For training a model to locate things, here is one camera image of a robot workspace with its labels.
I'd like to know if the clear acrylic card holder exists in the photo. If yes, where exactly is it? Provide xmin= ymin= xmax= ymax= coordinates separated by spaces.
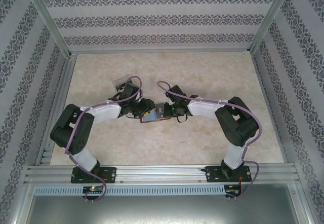
xmin=112 ymin=76 xmax=130 ymax=92

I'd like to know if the left black wrist camera box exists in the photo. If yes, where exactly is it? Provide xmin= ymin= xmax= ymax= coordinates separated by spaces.
xmin=123 ymin=82 xmax=141 ymax=99

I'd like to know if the grey slotted cable duct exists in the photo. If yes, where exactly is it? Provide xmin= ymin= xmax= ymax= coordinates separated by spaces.
xmin=34 ymin=184 xmax=226 ymax=196

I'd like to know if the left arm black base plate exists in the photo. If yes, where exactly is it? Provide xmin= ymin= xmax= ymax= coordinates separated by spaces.
xmin=70 ymin=167 xmax=117 ymax=184

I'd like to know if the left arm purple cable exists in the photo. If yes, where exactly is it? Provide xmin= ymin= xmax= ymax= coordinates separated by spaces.
xmin=65 ymin=76 xmax=143 ymax=203

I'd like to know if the aluminium side rail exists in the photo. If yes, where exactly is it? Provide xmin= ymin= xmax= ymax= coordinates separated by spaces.
xmin=34 ymin=54 xmax=78 ymax=166
xmin=253 ymin=51 xmax=297 ymax=165

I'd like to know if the aluminium corner strut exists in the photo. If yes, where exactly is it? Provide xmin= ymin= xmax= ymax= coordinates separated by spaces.
xmin=295 ymin=180 xmax=317 ymax=224
xmin=7 ymin=180 xmax=35 ymax=224

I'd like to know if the red bordered credit card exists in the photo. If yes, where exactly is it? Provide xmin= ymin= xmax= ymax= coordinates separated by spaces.
xmin=140 ymin=117 xmax=171 ymax=125

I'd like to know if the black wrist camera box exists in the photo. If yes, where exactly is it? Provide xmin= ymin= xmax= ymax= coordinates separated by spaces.
xmin=166 ymin=84 xmax=187 ymax=102
xmin=123 ymin=82 xmax=141 ymax=99

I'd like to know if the grey metal sheet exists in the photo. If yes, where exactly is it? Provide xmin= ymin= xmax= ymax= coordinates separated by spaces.
xmin=24 ymin=195 xmax=312 ymax=224

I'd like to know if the black VIP credit card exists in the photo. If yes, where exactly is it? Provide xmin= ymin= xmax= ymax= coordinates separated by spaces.
xmin=155 ymin=103 xmax=166 ymax=119

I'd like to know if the right black wrist camera box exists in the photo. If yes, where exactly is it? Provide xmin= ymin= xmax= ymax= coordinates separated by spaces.
xmin=166 ymin=84 xmax=187 ymax=102

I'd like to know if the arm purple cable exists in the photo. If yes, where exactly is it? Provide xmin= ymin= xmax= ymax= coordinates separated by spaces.
xmin=157 ymin=81 xmax=264 ymax=201
xmin=65 ymin=76 xmax=143 ymax=203

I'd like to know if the blue credit card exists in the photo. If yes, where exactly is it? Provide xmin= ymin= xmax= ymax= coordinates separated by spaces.
xmin=142 ymin=111 xmax=158 ymax=123

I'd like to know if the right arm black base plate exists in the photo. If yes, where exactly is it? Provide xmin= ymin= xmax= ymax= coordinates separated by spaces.
xmin=205 ymin=165 xmax=254 ymax=183

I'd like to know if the aluminium frame post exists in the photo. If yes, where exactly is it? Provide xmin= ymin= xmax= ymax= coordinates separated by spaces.
xmin=24 ymin=0 xmax=78 ymax=59
xmin=248 ymin=0 xmax=297 ymax=55

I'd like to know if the aluminium mounting rail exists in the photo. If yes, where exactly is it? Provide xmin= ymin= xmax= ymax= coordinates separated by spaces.
xmin=24 ymin=165 xmax=302 ymax=184

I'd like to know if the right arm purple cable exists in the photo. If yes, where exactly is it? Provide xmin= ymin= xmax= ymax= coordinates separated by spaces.
xmin=157 ymin=81 xmax=264 ymax=201

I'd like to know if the aluminium frame cross beam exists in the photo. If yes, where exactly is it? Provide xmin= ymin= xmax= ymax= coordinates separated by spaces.
xmin=68 ymin=48 xmax=254 ymax=55

